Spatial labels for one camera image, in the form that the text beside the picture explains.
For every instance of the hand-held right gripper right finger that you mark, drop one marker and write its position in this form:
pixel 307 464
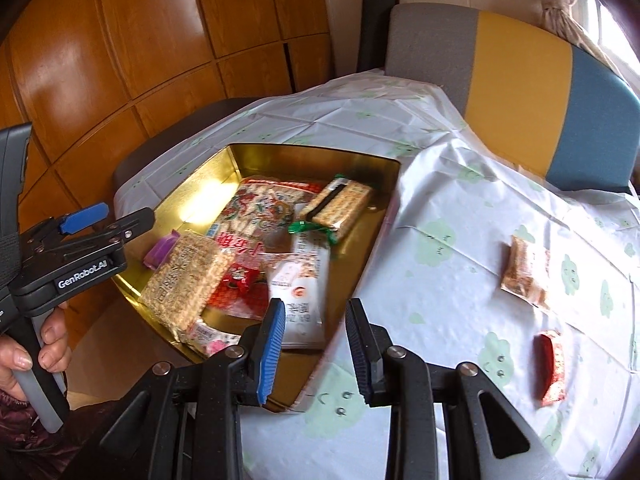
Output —
pixel 365 350

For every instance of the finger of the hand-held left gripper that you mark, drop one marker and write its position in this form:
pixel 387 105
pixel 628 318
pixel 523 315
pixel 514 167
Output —
pixel 130 227
pixel 85 217

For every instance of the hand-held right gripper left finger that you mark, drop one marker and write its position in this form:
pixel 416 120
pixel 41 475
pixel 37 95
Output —
pixel 270 350

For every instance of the purple candy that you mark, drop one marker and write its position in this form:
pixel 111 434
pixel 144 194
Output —
pixel 160 252

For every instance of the white snack pouch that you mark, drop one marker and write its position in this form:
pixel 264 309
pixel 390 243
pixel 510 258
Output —
pixel 300 305

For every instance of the pink white snack bar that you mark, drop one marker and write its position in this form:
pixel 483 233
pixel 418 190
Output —
pixel 210 337

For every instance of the large rice cake packet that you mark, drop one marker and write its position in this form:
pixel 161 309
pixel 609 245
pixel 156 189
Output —
pixel 185 280

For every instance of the gold tin box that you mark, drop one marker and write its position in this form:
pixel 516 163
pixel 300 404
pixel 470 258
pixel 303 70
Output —
pixel 200 195

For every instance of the small red candy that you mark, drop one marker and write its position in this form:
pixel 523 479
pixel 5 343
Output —
pixel 242 275

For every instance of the red patterned snack bag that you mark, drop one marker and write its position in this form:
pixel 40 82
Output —
pixel 260 210

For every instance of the yellow cracker packet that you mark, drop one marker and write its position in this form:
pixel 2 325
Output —
pixel 340 205

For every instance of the small clear snack packet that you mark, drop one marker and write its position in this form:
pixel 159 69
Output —
pixel 525 270

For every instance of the red snack packet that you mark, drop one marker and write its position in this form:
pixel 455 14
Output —
pixel 550 365

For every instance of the person's left hand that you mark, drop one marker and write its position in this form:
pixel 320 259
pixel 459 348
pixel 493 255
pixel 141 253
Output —
pixel 55 340

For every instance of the white cloud print tablecloth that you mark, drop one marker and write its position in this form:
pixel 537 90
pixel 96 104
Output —
pixel 440 285

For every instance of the wooden wardrobe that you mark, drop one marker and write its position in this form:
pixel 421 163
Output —
pixel 125 35

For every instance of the grey yellow blue sofa back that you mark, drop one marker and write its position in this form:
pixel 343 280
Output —
pixel 520 85

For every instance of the window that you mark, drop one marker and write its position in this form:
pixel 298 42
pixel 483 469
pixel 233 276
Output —
pixel 605 25

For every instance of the black padded post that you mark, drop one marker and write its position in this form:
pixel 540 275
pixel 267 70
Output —
pixel 375 25

